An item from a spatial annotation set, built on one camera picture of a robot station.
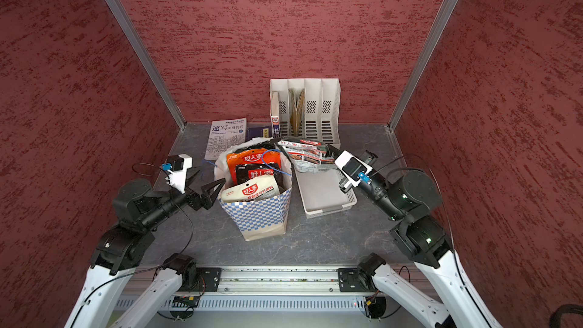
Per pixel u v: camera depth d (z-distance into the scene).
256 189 0.71
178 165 0.52
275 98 0.97
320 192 0.91
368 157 0.44
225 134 1.16
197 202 0.55
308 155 0.57
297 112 1.14
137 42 0.87
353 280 0.74
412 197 0.35
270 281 0.76
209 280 0.74
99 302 0.40
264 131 1.17
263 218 0.73
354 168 0.37
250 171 0.83
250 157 0.81
